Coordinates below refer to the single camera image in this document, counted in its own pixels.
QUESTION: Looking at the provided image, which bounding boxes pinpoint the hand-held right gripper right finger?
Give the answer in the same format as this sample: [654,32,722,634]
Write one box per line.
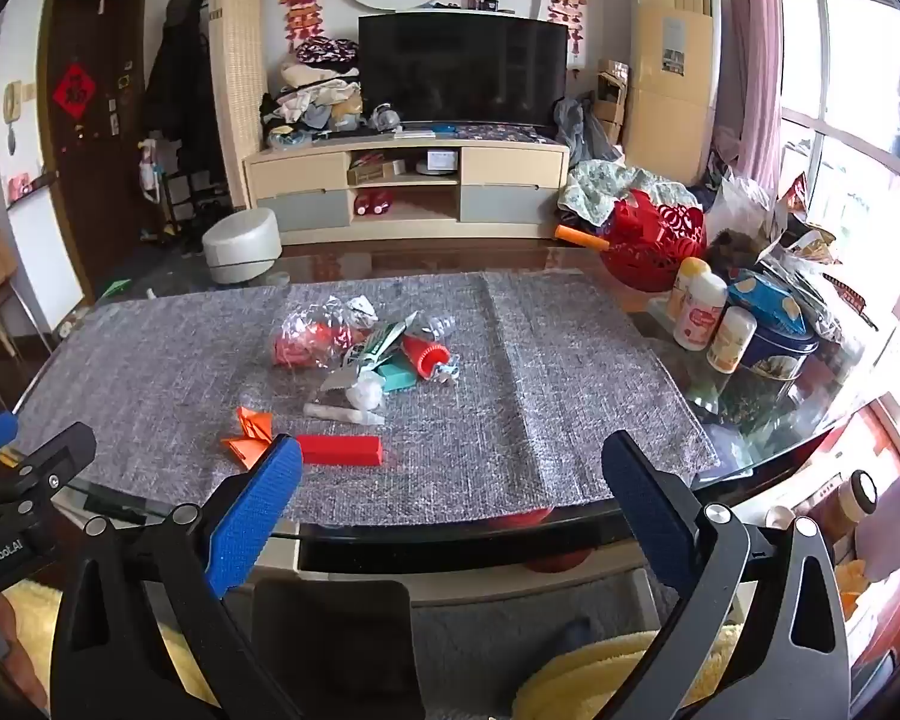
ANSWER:
[601,431,850,720]

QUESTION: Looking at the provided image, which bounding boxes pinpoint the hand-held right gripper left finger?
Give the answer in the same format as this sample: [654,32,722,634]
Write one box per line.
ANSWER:
[51,433,305,720]

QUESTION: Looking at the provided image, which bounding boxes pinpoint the silver blister pack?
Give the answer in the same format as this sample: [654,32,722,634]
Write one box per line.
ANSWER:
[321,319,407,392]

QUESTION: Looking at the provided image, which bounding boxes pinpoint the orange folded paper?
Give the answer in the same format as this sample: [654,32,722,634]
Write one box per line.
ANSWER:
[221,406,276,470]

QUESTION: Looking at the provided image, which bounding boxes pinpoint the red rectangular box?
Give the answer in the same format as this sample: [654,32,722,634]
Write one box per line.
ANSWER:
[295,434,384,467]

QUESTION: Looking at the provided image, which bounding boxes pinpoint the white plastic tube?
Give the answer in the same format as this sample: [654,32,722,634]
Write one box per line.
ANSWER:
[303,403,386,425]

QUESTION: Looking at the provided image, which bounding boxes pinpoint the grey woven table mat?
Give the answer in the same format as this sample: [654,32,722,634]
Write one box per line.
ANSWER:
[15,270,721,527]

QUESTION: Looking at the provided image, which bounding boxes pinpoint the dark grey chair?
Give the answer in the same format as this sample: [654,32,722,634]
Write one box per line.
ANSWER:
[251,577,415,700]

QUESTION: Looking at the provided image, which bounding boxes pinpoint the white crumpled tissue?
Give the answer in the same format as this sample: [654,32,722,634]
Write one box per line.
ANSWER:
[347,377,386,411]

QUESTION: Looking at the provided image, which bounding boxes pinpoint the red wrapper in clear bag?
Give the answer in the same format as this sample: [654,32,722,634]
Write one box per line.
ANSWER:
[274,306,350,370]

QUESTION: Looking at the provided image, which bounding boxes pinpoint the yellow fluffy cushion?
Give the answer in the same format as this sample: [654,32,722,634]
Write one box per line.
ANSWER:
[510,626,730,720]

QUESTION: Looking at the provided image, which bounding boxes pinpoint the white cabinet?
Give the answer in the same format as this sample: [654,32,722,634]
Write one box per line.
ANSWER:
[6,180,85,332]

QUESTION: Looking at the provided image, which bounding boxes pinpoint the white bottle yellow label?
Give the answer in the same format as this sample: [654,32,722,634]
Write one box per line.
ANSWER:
[707,306,759,374]

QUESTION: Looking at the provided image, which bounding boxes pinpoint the green foam block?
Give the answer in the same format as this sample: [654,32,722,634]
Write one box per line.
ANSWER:
[377,360,419,392]

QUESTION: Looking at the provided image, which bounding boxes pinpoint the white bottle red label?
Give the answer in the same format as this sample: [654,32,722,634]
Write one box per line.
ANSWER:
[673,274,729,352]

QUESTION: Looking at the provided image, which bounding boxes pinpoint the blue round tin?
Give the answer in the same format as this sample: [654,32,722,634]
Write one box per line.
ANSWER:
[735,311,823,392]

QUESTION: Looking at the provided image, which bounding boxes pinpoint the brown lidded jar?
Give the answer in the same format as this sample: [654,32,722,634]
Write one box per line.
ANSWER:
[831,469,879,535]

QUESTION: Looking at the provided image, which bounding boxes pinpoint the white bottle yellow cap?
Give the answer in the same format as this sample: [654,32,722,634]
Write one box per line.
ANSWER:
[666,257,710,324]

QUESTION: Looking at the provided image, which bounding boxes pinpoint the red ribbed plastic cup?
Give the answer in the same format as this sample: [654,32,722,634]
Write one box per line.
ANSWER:
[401,334,451,381]

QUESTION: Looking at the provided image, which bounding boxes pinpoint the blue snack packet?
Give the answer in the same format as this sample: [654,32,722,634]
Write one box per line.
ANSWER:
[727,270,808,335]

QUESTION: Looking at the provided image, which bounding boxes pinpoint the red openwork basket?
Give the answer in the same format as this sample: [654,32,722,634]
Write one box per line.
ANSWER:
[598,191,708,293]

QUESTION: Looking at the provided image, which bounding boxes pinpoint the lilac plastic bag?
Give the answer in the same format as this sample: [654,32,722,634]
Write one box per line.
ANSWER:
[855,469,900,580]

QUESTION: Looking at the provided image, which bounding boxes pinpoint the clear plastic bottle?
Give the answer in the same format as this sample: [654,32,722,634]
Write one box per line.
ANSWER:
[411,310,460,340]

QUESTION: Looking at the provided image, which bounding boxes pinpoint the white round stool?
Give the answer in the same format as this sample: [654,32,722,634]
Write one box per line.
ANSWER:
[201,210,283,287]

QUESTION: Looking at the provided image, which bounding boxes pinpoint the brown wooden door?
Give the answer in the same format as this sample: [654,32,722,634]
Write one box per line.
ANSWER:
[37,0,152,302]

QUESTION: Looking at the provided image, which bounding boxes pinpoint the brown fuzzy item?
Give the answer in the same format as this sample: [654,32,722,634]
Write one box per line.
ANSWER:
[709,229,767,272]

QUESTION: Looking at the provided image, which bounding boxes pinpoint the orange stick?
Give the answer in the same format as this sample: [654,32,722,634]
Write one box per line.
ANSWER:
[554,225,613,253]

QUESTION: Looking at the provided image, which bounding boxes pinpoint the small shelf trolley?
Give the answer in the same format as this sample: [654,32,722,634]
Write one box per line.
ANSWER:
[138,139,219,242]

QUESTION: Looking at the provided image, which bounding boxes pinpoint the pile of plastic bags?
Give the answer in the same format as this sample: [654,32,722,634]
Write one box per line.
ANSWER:
[709,172,883,335]

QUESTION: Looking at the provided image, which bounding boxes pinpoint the floral cloth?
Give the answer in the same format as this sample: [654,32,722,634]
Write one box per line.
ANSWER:
[557,160,703,230]

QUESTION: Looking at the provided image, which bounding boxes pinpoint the beige television cabinet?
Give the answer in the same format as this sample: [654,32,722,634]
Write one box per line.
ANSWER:
[242,136,572,245]

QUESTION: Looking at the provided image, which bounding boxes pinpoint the red diamond door decoration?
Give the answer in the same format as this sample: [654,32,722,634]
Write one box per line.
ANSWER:
[51,64,97,120]

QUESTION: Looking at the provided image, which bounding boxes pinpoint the grey plastic bag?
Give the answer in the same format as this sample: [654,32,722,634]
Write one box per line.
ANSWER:
[553,96,620,167]

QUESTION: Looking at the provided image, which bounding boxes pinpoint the dark hanging coats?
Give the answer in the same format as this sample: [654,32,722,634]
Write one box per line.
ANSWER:
[144,0,215,167]

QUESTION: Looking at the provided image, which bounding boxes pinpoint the cardboard boxes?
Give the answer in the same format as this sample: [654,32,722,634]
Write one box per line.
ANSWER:
[595,58,632,148]

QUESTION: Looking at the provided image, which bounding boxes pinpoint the pile of clothes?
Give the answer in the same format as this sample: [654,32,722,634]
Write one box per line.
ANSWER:
[260,37,365,149]

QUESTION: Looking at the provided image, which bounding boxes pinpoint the beige wicker folding screen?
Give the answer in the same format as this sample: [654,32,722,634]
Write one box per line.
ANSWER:
[208,0,268,212]

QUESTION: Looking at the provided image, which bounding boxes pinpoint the window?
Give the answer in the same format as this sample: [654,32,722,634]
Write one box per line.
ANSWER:
[772,0,900,391]

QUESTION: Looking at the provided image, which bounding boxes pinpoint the pink curtain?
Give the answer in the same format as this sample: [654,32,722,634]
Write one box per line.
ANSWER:
[720,0,785,189]

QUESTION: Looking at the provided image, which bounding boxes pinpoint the black flat television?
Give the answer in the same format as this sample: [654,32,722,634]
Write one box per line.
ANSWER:
[358,13,569,129]

